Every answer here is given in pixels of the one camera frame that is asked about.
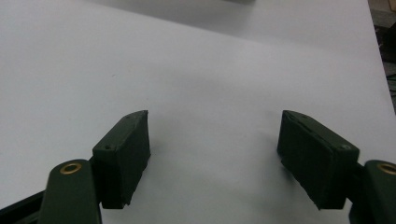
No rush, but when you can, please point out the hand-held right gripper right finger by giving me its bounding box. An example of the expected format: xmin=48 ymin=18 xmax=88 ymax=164
xmin=276 ymin=109 xmax=361 ymax=210

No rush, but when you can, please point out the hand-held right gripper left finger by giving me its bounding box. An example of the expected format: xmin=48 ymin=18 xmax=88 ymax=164
xmin=92 ymin=109 xmax=151 ymax=210

